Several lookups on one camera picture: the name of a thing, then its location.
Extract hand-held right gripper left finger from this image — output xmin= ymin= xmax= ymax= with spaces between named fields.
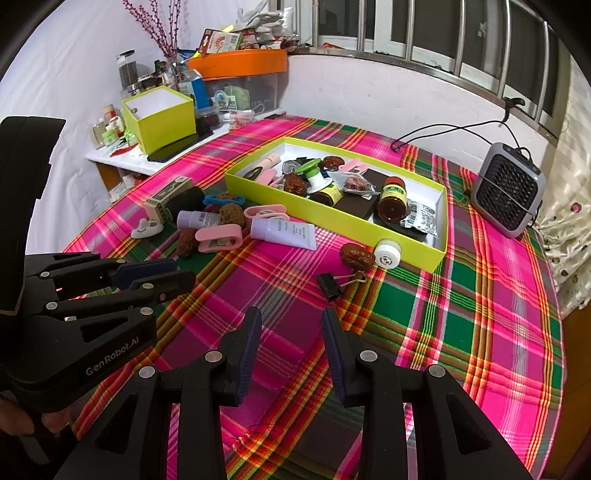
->
xmin=53 ymin=307 xmax=263 ymax=480

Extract black cylindrical case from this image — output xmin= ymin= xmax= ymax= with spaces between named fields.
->
xmin=166 ymin=187 xmax=206 ymax=217

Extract yellow-green shallow box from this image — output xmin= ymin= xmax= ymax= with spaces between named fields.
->
xmin=225 ymin=137 xmax=448 ymax=273

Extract pink blossom branches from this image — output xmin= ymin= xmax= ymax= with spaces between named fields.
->
xmin=122 ymin=0 xmax=183 ymax=88

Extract white side cabinet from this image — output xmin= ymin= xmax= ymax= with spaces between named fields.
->
xmin=85 ymin=111 xmax=284 ymax=204

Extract black binder clip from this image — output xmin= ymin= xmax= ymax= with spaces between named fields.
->
xmin=316 ymin=271 xmax=368 ymax=302

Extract black smartphone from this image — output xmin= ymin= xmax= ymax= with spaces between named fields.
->
xmin=148 ymin=131 xmax=214 ymax=163

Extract blue white carton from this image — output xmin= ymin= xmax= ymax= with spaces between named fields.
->
xmin=182 ymin=69 xmax=208 ymax=109

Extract white bottle green cap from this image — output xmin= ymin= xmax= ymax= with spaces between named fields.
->
xmin=295 ymin=158 xmax=335 ymax=192

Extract grey portable heater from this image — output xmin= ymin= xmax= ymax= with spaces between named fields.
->
xmin=470 ymin=142 xmax=548 ymax=239

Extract plaid tablecloth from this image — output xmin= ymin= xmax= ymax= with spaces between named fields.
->
xmin=62 ymin=115 xmax=565 ymax=480

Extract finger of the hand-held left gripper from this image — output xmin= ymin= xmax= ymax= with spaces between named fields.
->
xmin=46 ymin=271 xmax=197 ymax=324
xmin=25 ymin=251 xmax=178 ymax=290

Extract black disc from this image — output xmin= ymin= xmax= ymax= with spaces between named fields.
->
xmin=374 ymin=217 xmax=430 ymax=241

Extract clear snack packet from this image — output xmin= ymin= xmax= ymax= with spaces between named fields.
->
xmin=341 ymin=172 xmax=375 ymax=195

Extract small white jar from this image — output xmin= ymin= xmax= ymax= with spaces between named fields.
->
xmin=373 ymin=237 xmax=403 ymax=268

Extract white silver packet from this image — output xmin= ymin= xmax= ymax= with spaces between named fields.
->
xmin=401 ymin=202 xmax=439 ymax=236

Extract white work gloves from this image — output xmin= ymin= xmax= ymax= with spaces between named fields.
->
xmin=238 ymin=9 xmax=296 ymax=35

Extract brown bottle red cap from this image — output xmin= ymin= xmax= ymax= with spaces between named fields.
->
xmin=376 ymin=176 xmax=409 ymax=222

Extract pink clip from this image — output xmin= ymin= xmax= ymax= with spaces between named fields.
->
xmin=195 ymin=224 xmax=244 ymax=252
xmin=244 ymin=204 xmax=291 ymax=232

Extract black cable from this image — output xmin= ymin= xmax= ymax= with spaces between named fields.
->
xmin=390 ymin=98 xmax=534 ymax=162

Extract clear storage bin orange lid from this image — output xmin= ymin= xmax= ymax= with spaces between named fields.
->
xmin=187 ymin=48 xmax=289 ymax=121

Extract brown bottle yellow label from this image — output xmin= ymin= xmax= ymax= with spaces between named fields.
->
xmin=308 ymin=181 xmax=345 ymax=206

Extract round clear plastic jar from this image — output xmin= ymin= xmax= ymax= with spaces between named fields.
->
xmin=195 ymin=105 xmax=222 ymax=132

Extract dark brown flat box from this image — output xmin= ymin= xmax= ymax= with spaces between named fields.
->
xmin=323 ymin=170 xmax=384 ymax=221

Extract heart print curtain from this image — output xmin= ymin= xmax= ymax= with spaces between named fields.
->
xmin=538 ymin=60 xmax=591 ymax=319

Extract white cosmetic tube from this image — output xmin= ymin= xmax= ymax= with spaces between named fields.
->
xmin=249 ymin=217 xmax=318 ymax=251

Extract red white card packet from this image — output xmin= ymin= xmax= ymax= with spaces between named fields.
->
xmin=198 ymin=28 xmax=245 ymax=56

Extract yellow-green tall box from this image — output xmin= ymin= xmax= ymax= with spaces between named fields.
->
xmin=121 ymin=88 xmax=195 ymax=155

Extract glass jar black lid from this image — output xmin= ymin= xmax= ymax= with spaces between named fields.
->
xmin=115 ymin=50 xmax=139 ymax=93

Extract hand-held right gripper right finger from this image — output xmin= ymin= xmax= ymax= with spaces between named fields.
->
xmin=322 ymin=307 xmax=536 ymax=480

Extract person's left hand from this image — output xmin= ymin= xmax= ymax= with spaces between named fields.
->
xmin=0 ymin=392 xmax=72 ymax=435

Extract white plastic hook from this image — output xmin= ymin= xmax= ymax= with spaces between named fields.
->
xmin=130 ymin=218 xmax=164 ymax=239

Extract small patterned paper box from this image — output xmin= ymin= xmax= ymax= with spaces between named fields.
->
xmin=144 ymin=176 xmax=195 ymax=222

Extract cluster of small bottles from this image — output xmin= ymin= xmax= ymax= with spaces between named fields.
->
xmin=90 ymin=105 xmax=127 ymax=148

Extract steel window guard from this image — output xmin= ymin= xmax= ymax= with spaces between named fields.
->
xmin=288 ymin=0 xmax=571 ymax=139

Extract lavender tube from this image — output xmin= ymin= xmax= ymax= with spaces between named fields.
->
xmin=177 ymin=210 xmax=221 ymax=230

